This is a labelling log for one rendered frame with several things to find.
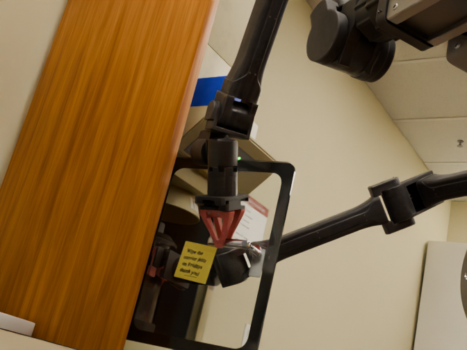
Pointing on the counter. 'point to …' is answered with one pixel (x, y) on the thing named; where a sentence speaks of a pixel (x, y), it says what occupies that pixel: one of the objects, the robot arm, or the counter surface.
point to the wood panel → (97, 165)
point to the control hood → (194, 120)
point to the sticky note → (195, 262)
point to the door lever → (240, 246)
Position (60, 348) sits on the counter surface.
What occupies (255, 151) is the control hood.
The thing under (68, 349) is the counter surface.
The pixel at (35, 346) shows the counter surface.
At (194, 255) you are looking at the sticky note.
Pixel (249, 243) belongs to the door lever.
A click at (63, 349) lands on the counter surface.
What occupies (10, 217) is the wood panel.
